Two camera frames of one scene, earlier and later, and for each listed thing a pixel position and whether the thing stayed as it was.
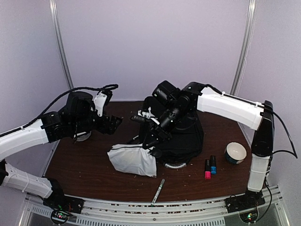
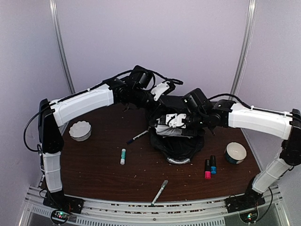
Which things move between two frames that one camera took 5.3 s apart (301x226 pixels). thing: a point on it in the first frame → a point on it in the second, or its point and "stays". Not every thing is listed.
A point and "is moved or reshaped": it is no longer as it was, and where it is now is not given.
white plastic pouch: (133, 158) is moved or reshaped
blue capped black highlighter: (213, 165) stays
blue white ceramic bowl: (235, 153) stays
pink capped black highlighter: (207, 172) stays
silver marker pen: (157, 192) is moved or reshaped
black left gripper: (111, 126) → (156, 109)
